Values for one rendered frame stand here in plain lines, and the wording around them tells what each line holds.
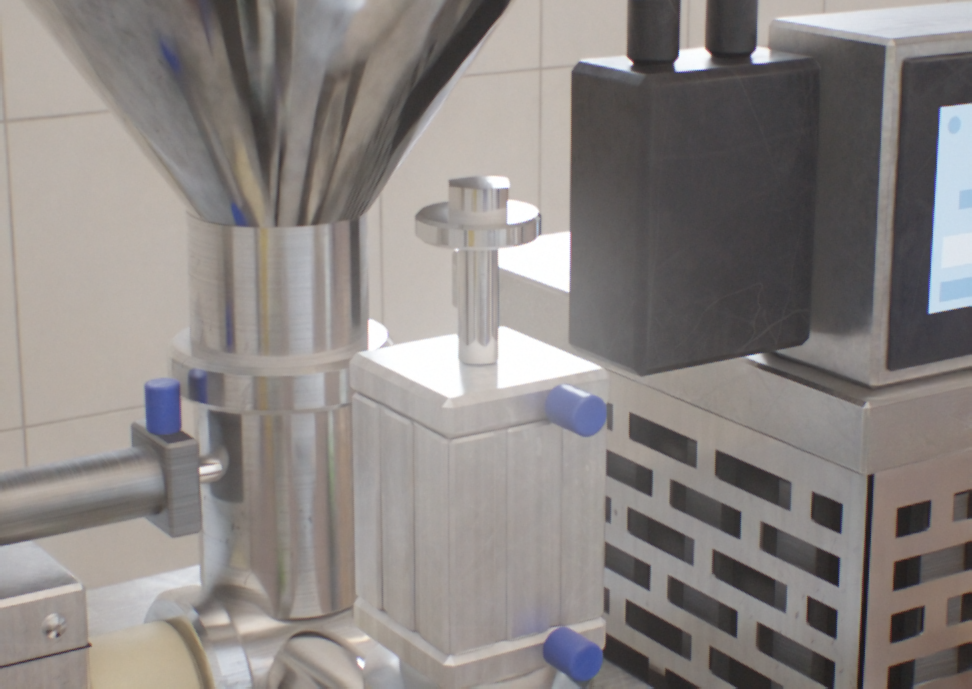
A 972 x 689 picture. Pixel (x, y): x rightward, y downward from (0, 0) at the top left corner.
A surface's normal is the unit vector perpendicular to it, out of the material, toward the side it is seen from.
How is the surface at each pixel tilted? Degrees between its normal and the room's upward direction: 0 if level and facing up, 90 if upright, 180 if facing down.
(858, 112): 90
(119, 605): 0
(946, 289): 90
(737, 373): 90
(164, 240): 90
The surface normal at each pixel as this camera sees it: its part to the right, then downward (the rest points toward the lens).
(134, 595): 0.00, -0.96
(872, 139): -0.84, 0.14
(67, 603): 0.54, 0.22
